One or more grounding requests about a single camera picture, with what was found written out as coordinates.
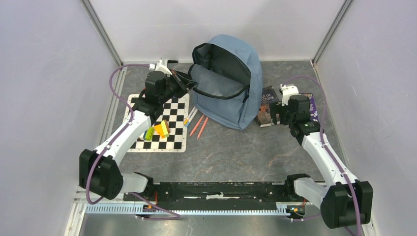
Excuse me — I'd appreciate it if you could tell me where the blue student backpack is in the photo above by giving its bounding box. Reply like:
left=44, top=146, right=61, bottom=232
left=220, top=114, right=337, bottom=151
left=188, top=34, right=263, bottom=130

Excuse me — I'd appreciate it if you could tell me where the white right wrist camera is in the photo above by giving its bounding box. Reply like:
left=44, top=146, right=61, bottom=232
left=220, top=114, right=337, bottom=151
left=279, top=84, right=299, bottom=106

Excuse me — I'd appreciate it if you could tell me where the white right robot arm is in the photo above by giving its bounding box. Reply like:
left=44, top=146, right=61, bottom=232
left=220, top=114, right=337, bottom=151
left=269, top=94, right=373, bottom=229

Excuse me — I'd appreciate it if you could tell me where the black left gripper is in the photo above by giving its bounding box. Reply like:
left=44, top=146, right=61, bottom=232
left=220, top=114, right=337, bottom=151
left=159, top=70, right=198, bottom=104

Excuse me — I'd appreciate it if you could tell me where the blue tipped white marker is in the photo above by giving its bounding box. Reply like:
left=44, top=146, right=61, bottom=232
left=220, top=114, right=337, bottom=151
left=185, top=108, right=198, bottom=127

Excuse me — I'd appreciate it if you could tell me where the orange yellow toy block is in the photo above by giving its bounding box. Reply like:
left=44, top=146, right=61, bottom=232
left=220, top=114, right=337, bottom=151
left=154, top=119, right=170, bottom=139

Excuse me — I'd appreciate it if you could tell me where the orange pencil left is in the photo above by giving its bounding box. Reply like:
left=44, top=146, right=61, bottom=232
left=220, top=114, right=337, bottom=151
left=189, top=115, right=205, bottom=136

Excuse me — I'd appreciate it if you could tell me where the orange pencil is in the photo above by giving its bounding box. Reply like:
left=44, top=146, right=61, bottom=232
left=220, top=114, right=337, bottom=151
left=197, top=117, right=209, bottom=139
left=189, top=115, right=205, bottom=136

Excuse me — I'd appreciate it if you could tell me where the orange pencil right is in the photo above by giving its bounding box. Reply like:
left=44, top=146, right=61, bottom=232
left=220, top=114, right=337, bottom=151
left=197, top=117, right=209, bottom=139

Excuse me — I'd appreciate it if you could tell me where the dark tale of cities book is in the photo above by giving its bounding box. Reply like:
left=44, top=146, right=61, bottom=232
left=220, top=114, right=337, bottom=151
left=255, top=86, right=281, bottom=127

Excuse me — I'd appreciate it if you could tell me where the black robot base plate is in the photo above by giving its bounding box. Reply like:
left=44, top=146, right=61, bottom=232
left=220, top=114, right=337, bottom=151
left=140, top=181, right=304, bottom=210

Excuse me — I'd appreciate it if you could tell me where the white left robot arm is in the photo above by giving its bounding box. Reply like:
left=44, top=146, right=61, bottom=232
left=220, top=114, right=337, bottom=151
left=79, top=70, right=197, bottom=205

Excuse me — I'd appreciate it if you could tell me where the black white chessboard mat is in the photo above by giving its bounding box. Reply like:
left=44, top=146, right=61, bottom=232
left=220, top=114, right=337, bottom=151
left=128, top=94, right=190, bottom=152

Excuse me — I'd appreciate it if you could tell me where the yellow tipped white marker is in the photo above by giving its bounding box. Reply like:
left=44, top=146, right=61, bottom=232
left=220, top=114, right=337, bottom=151
left=183, top=107, right=196, bottom=125

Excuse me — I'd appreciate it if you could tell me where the purple paperback book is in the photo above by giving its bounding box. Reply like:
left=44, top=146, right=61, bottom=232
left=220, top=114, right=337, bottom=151
left=301, top=93, right=319, bottom=122

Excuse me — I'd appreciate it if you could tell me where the green toy block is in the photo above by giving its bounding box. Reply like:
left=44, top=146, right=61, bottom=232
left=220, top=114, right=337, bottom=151
left=143, top=126, right=155, bottom=141

